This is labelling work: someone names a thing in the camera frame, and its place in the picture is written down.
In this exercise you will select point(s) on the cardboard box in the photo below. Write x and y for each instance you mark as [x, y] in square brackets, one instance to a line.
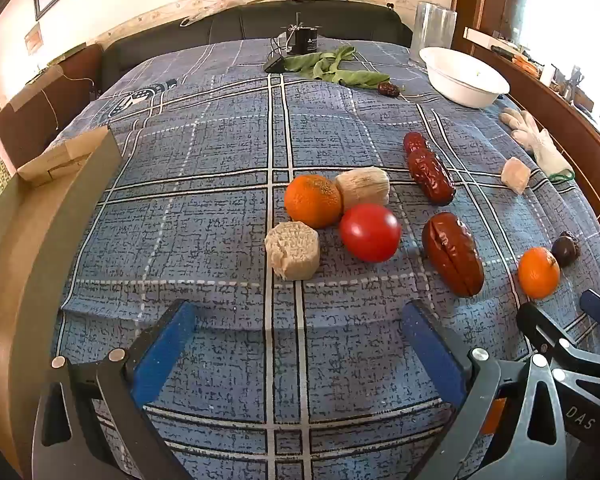
[20, 270]

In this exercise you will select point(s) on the clear plastic container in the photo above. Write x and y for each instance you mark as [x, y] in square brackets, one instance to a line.
[432, 27]

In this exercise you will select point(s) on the black spool device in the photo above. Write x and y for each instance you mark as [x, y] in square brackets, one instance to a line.
[302, 40]

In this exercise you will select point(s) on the red tomato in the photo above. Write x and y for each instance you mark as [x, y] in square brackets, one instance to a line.
[370, 232]

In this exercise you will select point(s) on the large split red date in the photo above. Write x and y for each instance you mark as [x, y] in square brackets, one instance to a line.
[452, 254]

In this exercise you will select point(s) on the black sofa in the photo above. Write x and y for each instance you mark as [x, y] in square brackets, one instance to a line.
[180, 35]

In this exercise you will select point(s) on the white bowl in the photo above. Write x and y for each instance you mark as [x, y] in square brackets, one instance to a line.
[465, 76]

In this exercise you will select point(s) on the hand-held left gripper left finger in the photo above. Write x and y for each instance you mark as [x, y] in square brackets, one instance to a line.
[165, 355]

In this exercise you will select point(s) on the wrinkled red date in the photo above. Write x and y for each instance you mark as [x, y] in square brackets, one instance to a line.
[430, 176]

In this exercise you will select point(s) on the large orange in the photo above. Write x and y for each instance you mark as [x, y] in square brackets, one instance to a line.
[312, 201]

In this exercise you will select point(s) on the white glove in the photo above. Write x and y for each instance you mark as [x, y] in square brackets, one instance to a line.
[535, 137]

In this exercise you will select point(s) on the dark dried date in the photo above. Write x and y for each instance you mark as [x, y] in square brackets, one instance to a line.
[389, 90]

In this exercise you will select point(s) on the brown armchair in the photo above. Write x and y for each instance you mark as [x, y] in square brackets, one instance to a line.
[65, 90]

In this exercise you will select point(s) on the green leaves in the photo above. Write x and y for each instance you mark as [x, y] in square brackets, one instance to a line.
[330, 67]

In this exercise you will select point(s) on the pale pink chunk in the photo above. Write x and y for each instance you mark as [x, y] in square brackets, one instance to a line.
[516, 175]

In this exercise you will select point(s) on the wooden cabinet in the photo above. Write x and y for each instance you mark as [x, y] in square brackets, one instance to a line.
[555, 105]

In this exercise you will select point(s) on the small black pouch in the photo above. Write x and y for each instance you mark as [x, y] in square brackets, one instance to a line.
[275, 63]

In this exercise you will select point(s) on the beige ribbed cylinder cake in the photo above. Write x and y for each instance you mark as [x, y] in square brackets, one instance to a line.
[364, 187]

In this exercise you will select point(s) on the beige hexagonal cake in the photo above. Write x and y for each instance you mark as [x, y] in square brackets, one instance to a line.
[292, 251]

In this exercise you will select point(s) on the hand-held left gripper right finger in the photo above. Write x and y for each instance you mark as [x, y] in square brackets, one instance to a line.
[430, 350]

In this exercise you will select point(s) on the small orange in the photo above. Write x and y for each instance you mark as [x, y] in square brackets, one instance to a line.
[539, 272]

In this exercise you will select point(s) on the dark brown chestnut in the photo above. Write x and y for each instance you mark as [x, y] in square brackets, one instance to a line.
[565, 249]

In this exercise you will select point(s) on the green rubber band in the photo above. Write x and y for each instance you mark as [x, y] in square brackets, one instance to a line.
[560, 177]

